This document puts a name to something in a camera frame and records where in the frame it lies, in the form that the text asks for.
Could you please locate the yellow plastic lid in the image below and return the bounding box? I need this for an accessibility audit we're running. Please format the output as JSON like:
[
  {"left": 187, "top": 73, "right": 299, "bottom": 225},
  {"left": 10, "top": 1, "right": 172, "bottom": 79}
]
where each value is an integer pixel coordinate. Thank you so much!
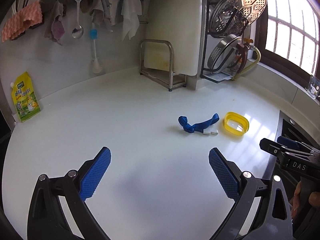
[{"left": 223, "top": 112, "right": 249, "bottom": 136}]

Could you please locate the person's right hand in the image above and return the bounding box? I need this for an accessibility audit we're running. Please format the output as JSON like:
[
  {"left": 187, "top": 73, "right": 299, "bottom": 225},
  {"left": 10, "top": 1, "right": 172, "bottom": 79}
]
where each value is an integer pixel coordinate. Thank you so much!
[{"left": 289, "top": 180, "right": 320, "bottom": 221}]

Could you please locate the black gas stove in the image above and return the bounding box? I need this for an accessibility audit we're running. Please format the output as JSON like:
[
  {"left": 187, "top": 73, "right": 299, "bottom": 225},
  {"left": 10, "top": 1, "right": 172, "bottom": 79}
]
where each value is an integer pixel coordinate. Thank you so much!
[{"left": 275, "top": 111, "right": 319, "bottom": 152}]

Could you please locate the glass pot lid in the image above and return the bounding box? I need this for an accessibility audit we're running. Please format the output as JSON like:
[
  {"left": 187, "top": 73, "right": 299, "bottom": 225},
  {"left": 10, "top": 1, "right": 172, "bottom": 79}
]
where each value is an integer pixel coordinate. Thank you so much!
[{"left": 207, "top": 34, "right": 250, "bottom": 74}]

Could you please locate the yellow seasoning pouch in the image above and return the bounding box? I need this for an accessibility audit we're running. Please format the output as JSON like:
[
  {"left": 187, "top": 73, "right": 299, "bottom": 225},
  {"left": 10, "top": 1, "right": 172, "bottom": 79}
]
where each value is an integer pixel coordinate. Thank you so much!
[{"left": 10, "top": 72, "right": 41, "bottom": 122}]

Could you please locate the black lid rack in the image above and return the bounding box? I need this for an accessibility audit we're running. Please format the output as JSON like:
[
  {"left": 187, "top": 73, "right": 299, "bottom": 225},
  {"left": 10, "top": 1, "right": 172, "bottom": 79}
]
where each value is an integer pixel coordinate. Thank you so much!
[{"left": 200, "top": 0, "right": 249, "bottom": 83}]

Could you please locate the steel cutting board rack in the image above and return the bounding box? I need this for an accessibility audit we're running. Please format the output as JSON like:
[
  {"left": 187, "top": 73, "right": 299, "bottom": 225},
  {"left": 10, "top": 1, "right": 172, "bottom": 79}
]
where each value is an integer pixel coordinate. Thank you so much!
[{"left": 139, "top": 39, "right": 193, "bottom": 92}]

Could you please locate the blue white bottle brush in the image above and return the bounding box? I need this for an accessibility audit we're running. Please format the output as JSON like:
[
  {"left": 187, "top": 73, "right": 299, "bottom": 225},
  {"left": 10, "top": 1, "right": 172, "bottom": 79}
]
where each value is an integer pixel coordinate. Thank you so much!
[{"left": 89, "top": 22, "right": 103, "bottom": 75}]

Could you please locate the steel steamer tray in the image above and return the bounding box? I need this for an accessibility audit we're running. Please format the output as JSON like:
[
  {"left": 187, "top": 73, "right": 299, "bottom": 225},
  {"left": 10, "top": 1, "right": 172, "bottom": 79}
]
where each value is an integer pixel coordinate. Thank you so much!
[{"left": 207, "top": 0, "right": 267, "bottom": 38}]

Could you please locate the steel ladle spoon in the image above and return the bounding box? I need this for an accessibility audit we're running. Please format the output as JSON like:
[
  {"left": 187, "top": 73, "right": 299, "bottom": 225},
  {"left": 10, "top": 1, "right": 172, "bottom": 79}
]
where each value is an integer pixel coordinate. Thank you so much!
[{"left": 72, "top": 0, "right": 84, "bottom": 39}]

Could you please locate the purple grey rag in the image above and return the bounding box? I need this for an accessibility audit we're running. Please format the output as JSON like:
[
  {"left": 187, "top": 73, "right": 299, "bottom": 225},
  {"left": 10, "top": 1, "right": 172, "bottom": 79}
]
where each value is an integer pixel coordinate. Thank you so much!
[{"left": 44, "top": 1, "right": 65, "bottom": 44}]

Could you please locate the white cutting board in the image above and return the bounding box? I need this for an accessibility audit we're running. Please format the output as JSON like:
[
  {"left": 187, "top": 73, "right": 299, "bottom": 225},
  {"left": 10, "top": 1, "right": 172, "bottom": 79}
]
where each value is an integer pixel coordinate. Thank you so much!
[{"left": 145, "top": 0, "right": 202, "bottom": 76}]

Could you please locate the grey hanging rag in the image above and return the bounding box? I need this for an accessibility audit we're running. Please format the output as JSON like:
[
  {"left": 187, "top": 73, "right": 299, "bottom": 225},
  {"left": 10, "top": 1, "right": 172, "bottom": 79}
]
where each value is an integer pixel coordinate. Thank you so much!
[{"left": 89, "top": 0, "right": 112, "bottom": 30}]

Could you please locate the white hanging cloth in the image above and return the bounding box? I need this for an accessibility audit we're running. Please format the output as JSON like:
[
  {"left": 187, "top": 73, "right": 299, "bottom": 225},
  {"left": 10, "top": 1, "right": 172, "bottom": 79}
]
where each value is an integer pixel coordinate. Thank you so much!
[{"left": 121, "top": 0, "right": 142, "bottom": 40}]

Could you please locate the pink waffle cloth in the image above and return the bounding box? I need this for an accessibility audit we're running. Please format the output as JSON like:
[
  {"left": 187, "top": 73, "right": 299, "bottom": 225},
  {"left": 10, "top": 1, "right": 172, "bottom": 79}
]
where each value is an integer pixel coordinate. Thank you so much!
[{"left": 2, "top": 0, "right": 42, "bottom": 42}]

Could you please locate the blue lanyard strap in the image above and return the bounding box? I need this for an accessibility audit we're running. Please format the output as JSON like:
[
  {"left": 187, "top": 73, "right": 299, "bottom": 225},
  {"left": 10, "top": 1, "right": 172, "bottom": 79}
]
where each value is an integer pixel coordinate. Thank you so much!
[{"left": 177, "top": 113, "right": 220, "bottom": 137}]

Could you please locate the yellow gas hose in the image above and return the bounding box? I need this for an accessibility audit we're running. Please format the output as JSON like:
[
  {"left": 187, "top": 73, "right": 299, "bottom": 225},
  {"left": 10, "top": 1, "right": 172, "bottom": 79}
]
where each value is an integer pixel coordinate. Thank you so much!
[{"left": 231, "top": 45, "right": 262, "bottom": 81}]

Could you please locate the window frame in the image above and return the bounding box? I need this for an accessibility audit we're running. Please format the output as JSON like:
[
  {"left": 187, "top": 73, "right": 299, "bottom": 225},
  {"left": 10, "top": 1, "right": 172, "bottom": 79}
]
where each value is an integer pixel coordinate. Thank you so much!
[{"left": 255, "top": 0, "right": 319, "bottom": 87}]

